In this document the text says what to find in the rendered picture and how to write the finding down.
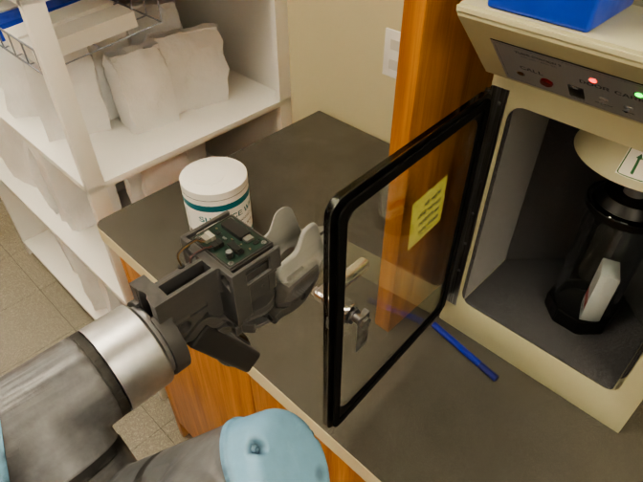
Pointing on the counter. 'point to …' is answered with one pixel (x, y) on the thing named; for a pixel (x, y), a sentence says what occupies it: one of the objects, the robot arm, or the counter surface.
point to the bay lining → (537, 202)
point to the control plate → (528, 62)
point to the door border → (336, 255)
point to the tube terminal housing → (629, 387)
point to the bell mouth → (610, 160)
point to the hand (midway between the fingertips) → (321, 241)
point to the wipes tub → (215, 190)
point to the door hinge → (478, 186)
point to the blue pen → (465, 352)
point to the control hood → (559, 41)
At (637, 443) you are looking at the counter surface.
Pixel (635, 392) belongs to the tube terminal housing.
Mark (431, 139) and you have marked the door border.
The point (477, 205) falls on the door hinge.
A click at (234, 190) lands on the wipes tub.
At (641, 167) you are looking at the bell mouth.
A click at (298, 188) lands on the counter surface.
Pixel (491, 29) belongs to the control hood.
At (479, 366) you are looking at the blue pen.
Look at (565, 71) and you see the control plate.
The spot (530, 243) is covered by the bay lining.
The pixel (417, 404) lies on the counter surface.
